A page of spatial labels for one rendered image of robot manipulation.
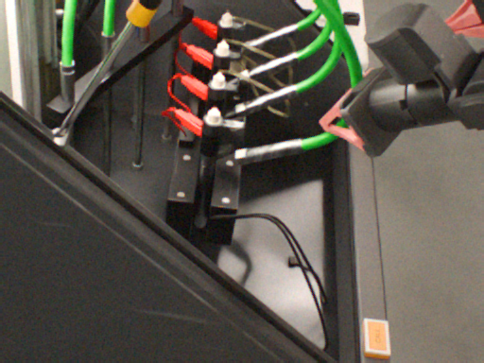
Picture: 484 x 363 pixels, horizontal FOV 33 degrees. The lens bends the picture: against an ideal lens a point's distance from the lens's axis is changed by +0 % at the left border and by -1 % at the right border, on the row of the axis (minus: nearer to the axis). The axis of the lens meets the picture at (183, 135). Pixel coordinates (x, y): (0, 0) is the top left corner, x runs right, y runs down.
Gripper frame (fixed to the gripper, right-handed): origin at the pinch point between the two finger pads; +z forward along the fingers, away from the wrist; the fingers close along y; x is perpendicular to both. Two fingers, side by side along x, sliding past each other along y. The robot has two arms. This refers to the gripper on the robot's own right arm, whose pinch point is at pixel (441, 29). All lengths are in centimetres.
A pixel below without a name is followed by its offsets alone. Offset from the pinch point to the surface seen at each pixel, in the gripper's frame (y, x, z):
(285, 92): 4.8, 9.7, 20.1
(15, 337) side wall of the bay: 12, 58, 35
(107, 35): 26.3, 16.4, 33.9
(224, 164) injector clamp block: 0.3, 15.3, 32.8
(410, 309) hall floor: -100, -54, 71
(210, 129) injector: 9.0, 20.8, 26.2
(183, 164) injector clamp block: 4.1, 17.9, 36.7
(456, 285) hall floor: -107, -68, 63
